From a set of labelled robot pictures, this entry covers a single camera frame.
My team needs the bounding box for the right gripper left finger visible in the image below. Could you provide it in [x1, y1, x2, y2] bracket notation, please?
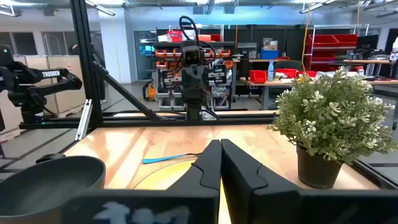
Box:
[167, 139, 223, 192]

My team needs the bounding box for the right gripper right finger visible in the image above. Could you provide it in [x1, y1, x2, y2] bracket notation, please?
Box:
[221, 138, 301, 224]

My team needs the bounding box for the blue handled fork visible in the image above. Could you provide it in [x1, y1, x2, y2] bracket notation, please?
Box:
[142, 152, 203, 165]

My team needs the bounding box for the black bowl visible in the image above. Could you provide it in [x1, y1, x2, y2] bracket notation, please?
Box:
[0, 155, 106, 224]

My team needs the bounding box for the shelf with orange bins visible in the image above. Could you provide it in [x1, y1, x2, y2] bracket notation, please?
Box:
[154, 24, 234, 110]

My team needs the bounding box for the yellow plate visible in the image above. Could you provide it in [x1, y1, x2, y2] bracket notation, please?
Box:
[134, 158, 233, 224]

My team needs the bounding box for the red storage box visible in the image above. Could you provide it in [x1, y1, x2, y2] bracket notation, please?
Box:
[167, 30, 183, 43]

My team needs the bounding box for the red plastic bin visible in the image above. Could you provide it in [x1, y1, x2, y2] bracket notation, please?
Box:
[249, 70, 267, 84]
[275, 68, 299, 78]

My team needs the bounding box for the wooden workbench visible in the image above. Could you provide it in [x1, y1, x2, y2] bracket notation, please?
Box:
[239, 76, 398, 110]

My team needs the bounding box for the blue box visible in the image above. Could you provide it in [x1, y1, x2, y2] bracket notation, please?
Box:
[260, 49, 280, 60]

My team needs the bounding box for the cardboard box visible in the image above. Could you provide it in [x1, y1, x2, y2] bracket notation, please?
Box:
[262, 37, 279, 50]

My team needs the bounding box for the person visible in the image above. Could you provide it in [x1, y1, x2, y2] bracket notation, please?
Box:
[68, 43, 107, 103]

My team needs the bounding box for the black office chair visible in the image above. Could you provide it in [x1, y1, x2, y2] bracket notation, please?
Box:
[275, 60, 304, 71]

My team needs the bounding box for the green plant in black pot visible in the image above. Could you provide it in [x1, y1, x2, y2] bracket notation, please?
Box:
[267, 70, 398, 190]

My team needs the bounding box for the plywood crate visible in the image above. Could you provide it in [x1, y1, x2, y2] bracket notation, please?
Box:
[0, 55, 88, 142]

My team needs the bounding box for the metal rack with red bins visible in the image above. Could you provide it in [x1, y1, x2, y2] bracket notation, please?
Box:
[306, 24, 370, 73]

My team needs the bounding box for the black table edge clamp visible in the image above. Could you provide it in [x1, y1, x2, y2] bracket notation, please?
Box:
[35, 153, 66, 164]

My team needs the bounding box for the silver aluminium rail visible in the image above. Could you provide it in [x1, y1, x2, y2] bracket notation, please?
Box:
[75, 99, 93, 141]

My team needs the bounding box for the yellow hanging cable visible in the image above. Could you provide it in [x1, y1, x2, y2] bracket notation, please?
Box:
[300, 0, 312, 72]

